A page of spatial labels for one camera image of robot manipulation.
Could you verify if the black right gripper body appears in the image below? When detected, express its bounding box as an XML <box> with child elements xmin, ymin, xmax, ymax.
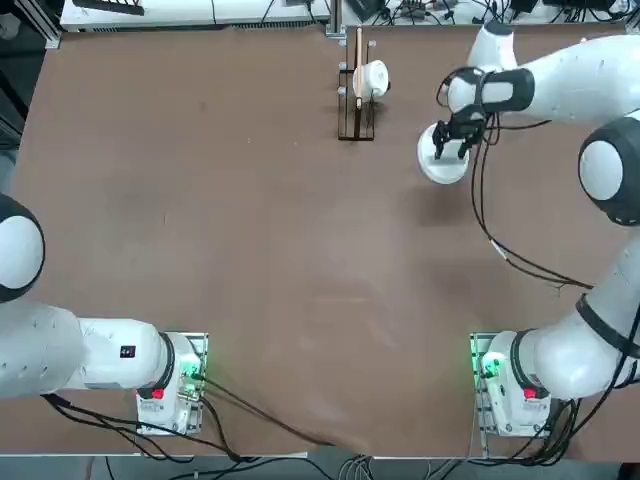
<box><xmin>446</xmin><ymin>110</ymin><xmax>489</xmax><ymax>138</ymax></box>

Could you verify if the white plate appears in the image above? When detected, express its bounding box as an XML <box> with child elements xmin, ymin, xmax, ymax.
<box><xmin>415</xmin><ymin>124</ymin><xmax>472</xmax><ymax>179</ymax></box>

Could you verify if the blue plate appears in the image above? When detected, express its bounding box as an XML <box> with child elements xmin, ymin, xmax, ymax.
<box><xmin>418</xmin><ymin>158</ymin><xmax>470</xmax><ymax>186</ymax></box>

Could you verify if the white cup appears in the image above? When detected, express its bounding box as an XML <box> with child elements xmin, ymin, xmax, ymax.
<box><xmin>352</xmin><ymin>59</ymin><xmax>391</xmax><ymax>99</ymax></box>

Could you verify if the wooden rod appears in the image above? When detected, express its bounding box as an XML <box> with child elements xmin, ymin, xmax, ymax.
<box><xmin>352</xmin><ymin>26</ymin><xmax>365</xmax><ymax>109</ymax></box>

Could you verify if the black power strip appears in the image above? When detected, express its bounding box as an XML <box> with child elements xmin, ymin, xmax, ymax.
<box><xmin>398</xmin><ymin>0</ymin><xmax>454</xmax><ymax>16</ymax></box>

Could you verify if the black wire cup rack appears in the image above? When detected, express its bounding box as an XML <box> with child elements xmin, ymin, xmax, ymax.
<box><xmin>336</xmin><ymin>27</ymin><xmax>392</xmax><ymax>143</ymax></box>

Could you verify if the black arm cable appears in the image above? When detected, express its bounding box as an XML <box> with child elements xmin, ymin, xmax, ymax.
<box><xmin>437</xmin><ymin>67</ymin><xmax>596</xmax><ymax>292</ymax></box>

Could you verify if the aluminium post with bracket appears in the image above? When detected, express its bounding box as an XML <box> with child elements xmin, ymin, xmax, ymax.
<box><xmin>325</xmin><ymin>0</ymin><xmax>348</xmax><ymax>37</ymax></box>

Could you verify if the white cable tray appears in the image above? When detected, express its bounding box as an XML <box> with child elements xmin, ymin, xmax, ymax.
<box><xmin>59</xmin><ymin>0</ymin><xmax>331</xmax><ymax>33</ymax></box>

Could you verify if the black table cable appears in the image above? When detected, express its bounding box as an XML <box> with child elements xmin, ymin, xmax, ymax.
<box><xmin>198</xmin><ymin>375</ymin><xmax>342</xmax><ymax>449</ymax></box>

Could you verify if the aluminium frame profile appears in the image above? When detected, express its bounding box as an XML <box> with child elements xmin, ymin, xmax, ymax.
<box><xmin>41</xmin><ymin>0</ymin><xmax>64</xmax><ymax>49</ymax></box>

